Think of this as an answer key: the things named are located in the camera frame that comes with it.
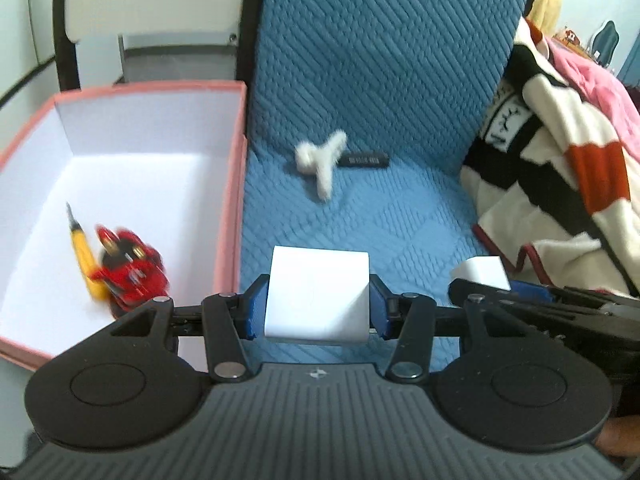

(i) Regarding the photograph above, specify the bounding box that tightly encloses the white cube block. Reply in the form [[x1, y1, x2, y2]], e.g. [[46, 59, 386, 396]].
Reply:
[[264, 246, 370, 344]]

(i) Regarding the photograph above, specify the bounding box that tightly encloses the white USB wall charger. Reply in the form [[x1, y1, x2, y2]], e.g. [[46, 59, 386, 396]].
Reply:
[[450, 256, 511, 290]]

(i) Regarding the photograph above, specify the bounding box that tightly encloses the black lighter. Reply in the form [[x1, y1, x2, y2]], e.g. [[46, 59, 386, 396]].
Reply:
[[337, 152, 390, 169]]

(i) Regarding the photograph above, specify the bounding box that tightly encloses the white fluffy Y-shaped object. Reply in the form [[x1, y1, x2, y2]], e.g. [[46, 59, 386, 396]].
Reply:
[[294, 130, 347, 202]]

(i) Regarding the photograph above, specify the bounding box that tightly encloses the person right hand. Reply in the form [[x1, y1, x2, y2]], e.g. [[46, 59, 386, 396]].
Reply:
[[596, 415, 640, 457]]

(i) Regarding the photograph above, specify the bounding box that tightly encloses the red lion figurine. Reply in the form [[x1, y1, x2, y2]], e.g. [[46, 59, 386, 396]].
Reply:
[[89, 226, 169, 318]]

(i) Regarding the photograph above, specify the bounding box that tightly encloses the black white cream blanket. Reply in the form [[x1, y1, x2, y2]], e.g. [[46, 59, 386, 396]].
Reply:
[[460, 20, 639, 297]]

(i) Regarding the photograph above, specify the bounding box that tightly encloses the yellow screwdriver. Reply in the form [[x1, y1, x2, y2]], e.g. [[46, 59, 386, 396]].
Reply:
[[66, 204, 110, 301]]

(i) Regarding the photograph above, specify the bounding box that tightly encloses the pink cardboard box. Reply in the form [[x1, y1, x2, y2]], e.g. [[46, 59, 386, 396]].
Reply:
[[1, 80, 247, 370]]

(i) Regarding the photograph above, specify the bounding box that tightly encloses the blue quilted sofa cover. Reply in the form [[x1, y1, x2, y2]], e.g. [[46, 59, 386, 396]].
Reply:
[[241, 0, 527, 365]]

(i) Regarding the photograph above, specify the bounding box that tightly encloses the pink blanket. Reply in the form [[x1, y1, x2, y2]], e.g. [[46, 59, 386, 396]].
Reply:
[[544, 38, 640, 160]]

